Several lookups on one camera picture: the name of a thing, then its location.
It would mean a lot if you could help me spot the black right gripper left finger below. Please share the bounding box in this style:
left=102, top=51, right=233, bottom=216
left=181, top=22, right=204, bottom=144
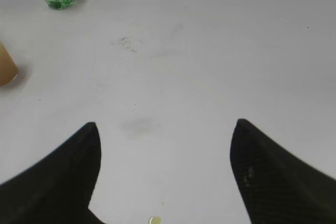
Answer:
left=1, top=122, right=101, bottom=223

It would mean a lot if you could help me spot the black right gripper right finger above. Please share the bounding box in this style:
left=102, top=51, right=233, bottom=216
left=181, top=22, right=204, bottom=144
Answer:
left=230, top=119, right=335, bottom=223

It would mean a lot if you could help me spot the transparent plastic cup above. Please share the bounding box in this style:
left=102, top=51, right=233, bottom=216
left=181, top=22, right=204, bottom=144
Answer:
left=0, top=42, right=18, bottom=86

